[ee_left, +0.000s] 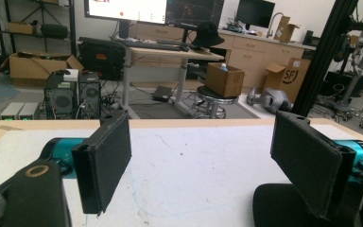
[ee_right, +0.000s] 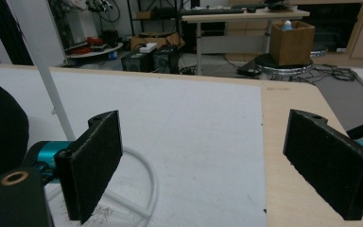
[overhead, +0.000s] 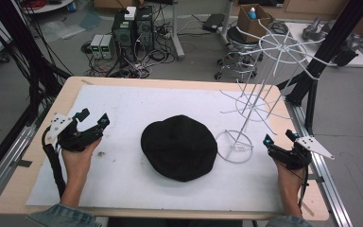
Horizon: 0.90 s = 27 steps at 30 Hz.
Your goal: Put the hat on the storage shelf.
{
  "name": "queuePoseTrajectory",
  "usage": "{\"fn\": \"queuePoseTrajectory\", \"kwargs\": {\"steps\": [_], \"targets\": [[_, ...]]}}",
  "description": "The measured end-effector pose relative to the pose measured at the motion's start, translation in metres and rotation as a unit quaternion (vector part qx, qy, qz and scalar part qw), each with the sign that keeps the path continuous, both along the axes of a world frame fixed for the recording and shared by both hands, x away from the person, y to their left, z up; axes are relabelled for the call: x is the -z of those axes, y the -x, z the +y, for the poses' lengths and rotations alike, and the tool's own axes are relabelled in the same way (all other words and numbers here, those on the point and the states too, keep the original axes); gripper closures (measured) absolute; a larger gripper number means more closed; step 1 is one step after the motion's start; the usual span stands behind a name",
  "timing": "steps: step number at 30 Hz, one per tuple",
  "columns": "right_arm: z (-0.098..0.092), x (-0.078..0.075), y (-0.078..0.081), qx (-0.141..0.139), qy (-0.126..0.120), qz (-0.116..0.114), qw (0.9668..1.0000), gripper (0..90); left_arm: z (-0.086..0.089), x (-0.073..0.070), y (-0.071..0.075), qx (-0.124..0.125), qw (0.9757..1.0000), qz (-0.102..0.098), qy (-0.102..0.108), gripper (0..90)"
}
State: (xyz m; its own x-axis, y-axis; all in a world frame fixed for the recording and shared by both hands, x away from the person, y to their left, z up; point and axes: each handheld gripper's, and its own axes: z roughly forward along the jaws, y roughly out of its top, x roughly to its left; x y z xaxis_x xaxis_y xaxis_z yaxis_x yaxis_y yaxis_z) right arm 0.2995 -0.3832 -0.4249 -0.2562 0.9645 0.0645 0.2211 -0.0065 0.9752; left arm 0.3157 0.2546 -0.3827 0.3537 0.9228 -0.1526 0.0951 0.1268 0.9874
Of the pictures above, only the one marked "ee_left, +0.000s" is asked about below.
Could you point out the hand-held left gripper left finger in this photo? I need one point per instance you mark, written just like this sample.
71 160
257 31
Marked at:
104 164

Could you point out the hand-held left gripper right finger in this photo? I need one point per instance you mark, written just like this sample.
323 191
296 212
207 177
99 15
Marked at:
305 160

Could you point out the grey robot part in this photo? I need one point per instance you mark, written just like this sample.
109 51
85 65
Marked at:
271 99

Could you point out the black computer tower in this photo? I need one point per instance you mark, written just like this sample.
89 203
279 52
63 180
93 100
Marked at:
89 94
60 101

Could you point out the cardboard box with black logo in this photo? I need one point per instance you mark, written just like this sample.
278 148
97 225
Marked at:
291 78

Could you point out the white table mat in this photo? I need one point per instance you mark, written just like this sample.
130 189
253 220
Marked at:
195 170

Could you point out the flat black device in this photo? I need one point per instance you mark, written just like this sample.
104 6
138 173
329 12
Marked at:
163 93

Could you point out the small white box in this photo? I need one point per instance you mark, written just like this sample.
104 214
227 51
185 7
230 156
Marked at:
71 75

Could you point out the white power unit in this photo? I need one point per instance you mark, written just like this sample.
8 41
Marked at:
19 111

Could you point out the black equipment case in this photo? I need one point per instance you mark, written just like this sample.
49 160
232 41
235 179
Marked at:
100 58

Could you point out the chrome round stool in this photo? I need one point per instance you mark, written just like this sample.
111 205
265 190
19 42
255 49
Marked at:
216 102

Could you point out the small open cardboard box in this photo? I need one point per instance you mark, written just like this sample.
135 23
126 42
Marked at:
223 80

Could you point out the large open cardboard box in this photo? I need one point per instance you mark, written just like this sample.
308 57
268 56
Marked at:
34 67

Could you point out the light wooden cabinet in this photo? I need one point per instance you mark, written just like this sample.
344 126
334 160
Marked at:
252 53

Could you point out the wooden standing desk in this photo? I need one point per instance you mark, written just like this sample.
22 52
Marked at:
170 54

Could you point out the black keyboard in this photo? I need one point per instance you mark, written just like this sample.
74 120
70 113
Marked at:
152 45

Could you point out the folded cardboard box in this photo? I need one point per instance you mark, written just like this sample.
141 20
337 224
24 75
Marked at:
285 30

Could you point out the chrome faucet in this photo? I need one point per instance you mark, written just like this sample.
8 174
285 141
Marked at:
272 23

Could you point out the black bag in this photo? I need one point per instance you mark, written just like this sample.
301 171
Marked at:
55 31

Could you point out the black metal shelf rack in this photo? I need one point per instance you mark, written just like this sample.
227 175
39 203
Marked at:
72 25

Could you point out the white-screen computer monitor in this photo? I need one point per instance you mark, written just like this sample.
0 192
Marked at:
129 9

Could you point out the small black monitor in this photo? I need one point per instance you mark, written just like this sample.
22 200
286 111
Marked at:
254 12

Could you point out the flat cardboard box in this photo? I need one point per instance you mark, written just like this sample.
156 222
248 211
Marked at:
20 27

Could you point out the black bucket hat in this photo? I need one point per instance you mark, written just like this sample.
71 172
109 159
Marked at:
207 34

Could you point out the dark-screen computer monitor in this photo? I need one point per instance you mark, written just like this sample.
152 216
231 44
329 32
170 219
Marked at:
195 11

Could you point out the black aluminium frame post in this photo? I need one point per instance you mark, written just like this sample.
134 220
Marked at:
321 56

